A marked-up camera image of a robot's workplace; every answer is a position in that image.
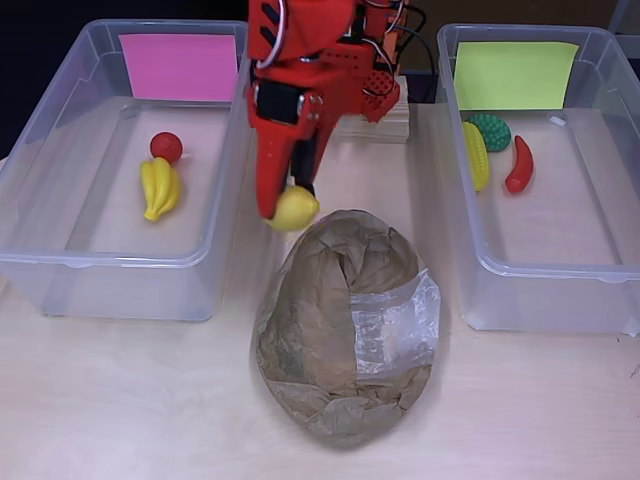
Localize yellow toy lemon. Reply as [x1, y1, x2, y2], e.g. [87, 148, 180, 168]
[264, 184, 321, 232]

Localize red tomato toy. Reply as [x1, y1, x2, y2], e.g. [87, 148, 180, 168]
[149, 131, 184, 163]

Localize yellow toy banana bunch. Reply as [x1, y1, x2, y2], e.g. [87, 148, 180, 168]
[138, 156, 182, 223]

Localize yellow toy corn cob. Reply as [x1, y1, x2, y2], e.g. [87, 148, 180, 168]
[461, 120, 491, 192]

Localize green knobbly toy vegetable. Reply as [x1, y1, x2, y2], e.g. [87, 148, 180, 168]
[467, 112, 512, 153]

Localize red toy chili pepper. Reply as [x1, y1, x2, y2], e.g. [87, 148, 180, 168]
[503, 134, 535, 195]

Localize clear plastic bin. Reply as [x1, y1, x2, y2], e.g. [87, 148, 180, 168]
[436, 22, 640, 335]
[0, 18, 256, 324]

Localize wooden base block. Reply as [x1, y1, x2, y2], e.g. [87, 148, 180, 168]
[339, 74, 412, 145]

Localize pink paper note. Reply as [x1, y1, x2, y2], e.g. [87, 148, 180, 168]
[118, 33, 239, 104]

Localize crumpled brown paper bag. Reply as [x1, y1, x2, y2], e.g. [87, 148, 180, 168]
[249, 208, 444, 450]

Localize yellow paper note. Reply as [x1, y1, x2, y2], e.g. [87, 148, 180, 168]
[453, 40, 581, 111]

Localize white wrist servo cable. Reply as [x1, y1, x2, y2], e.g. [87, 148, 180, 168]
[254, 0, 291, 69]

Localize black cable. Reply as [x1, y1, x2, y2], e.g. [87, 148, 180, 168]
[394, 7, 437, 76]

